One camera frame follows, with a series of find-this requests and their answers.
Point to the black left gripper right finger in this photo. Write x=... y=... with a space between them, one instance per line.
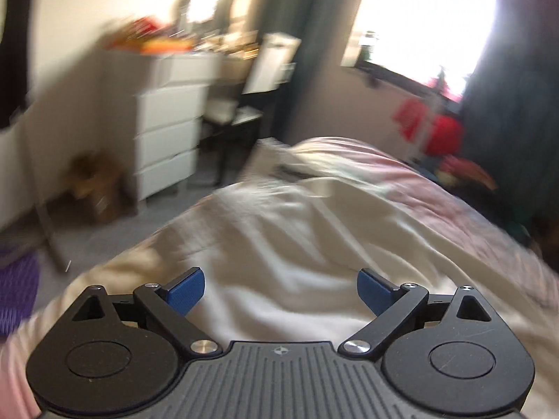
x=441 y=352

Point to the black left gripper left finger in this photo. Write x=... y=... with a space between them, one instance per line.
x=120 y=352

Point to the purple textured mat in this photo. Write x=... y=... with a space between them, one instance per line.
x=19 y=282

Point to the brown cardboard box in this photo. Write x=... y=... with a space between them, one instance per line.
x=95 y=180

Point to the pink and cream bed duvet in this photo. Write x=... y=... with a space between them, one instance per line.
x=469 y=250

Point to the dark teal right curtain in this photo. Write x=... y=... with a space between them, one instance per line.
x=510 y=108

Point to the white drying rack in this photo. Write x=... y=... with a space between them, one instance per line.
x=434 y=105

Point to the white drawer dresser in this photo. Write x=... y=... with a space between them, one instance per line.
x=152 y=108

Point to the dark hanging garment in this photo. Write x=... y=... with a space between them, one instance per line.
x=14 y=60

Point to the black chair with white seat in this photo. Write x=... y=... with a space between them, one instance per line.
x=228 y=112

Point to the bright window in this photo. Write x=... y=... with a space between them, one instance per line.
x=418 y=41

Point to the clutter on dresser top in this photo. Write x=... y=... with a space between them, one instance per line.
x=194 y=21

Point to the teal left curtain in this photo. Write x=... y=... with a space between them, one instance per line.
x=321 y=89

